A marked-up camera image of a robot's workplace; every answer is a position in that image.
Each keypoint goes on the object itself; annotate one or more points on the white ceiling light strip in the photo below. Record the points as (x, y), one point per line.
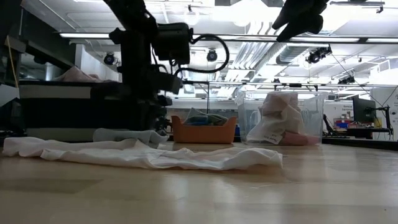
(382, 40)
(325, 39)
(84, 35)

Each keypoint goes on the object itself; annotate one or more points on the small blue box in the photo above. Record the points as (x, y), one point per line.
(237, 130)

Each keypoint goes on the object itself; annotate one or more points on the dark shelving frame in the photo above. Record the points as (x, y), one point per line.
(46, 57)

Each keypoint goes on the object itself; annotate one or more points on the black ceiling camera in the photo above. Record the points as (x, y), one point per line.
(109, 59)
(212, 55)

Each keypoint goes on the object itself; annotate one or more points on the white cloth with tags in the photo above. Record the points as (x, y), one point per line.
(280, 124)

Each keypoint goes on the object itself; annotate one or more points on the silver ventilation duct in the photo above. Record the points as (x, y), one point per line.
(289, 54)

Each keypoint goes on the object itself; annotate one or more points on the grey sock with blue toe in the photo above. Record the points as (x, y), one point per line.
(214, 120)

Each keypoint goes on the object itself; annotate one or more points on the grey angled panel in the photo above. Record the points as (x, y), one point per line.
(7, 93)

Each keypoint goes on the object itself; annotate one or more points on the orange plastic bin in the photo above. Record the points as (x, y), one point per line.
(202, 135)

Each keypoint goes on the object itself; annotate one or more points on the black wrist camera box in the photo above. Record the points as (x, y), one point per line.
(172, 43)

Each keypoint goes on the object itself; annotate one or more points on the plain white cloth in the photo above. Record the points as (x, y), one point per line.
(276, 101)

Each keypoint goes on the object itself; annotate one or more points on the pale grey-green sock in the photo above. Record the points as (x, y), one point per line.
(196, 114)

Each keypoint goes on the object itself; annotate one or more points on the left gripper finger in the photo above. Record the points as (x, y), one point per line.
(164, 123)
(143, 116)

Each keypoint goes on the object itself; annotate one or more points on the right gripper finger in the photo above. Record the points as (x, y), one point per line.
(303, 28)
(287, 19)

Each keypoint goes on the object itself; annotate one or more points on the deep pink cloth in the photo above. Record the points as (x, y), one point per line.
(301, 139)

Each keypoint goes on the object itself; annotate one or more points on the black spotlight cluster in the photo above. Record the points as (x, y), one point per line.
(317, 55)
(346, 80)

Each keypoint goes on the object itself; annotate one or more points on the navy fabric storage bin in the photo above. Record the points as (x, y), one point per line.
(62, 115)

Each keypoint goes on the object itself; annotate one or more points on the black track light bar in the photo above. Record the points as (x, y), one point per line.
(357, 2)

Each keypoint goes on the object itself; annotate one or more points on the black computer monitor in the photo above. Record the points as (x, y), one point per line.
(363, 110)

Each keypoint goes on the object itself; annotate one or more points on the clear plastic bin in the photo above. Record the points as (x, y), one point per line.
(314, 118)

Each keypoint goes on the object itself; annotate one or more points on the black extrusion frame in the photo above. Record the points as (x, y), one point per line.
(357, 143)

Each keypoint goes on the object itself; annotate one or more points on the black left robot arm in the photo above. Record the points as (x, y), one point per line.
(136, 37)

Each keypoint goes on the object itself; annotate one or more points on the large pale pink cloth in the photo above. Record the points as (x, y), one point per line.
(124, 155)

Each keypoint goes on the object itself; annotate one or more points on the black curved stand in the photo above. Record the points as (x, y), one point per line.
(329, 119)

